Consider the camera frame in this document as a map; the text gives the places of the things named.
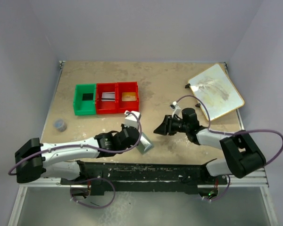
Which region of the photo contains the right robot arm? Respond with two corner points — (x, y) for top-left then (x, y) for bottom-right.
(153, 108), (266, 178)

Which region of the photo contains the green card holder wallet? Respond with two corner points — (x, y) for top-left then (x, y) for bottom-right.
(136, 132), (154, 155)

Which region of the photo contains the green plastic bin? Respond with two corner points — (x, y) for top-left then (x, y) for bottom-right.
(73, 83), (96, 116)

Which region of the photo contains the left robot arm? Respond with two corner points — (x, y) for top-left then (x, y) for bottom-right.
(12, 125), (142, 184)

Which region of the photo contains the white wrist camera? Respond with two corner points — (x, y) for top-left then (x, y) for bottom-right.
(124, 111), (141, 129)
(170, 101), (182, 117)

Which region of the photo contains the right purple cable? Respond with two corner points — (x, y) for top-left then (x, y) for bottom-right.
(173, 95), (283, 169)

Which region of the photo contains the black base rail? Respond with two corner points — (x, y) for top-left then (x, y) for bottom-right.
(61, 161), (227, 195)

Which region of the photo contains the white striped card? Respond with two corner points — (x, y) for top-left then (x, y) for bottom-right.
(101, 92), (116, 102)

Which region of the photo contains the middle red plastic bin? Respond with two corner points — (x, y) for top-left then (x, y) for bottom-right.
(95, 83), (118, 114)

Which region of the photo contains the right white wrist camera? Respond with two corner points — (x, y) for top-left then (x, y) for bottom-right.
(170, 101), (182, 117)

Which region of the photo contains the whiteboard with wooden frame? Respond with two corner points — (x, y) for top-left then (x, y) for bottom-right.
(188, 64), (245, 121)

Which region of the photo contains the black card in green bin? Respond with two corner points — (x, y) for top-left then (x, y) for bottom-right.
(82, 93), (94, 101)

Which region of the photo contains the red plastic bin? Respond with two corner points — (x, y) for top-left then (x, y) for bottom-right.
(117, 81), (140, 113)
(95, 83), (118, 114)

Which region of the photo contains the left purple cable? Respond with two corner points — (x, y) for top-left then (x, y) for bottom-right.
(8, 111), (142, 176)

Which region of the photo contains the purple cable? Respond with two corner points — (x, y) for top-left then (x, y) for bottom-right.
(8, 111), (142, 176)
(173, 95), (283, 169)

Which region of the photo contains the orange credit card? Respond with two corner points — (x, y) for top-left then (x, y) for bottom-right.
(121, 92), (137, 102)

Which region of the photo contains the right red plastic bin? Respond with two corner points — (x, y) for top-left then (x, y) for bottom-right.
(117, 81), (140, 113)

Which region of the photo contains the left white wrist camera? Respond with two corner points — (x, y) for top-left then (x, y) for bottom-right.
(124, 111), (141, 129)

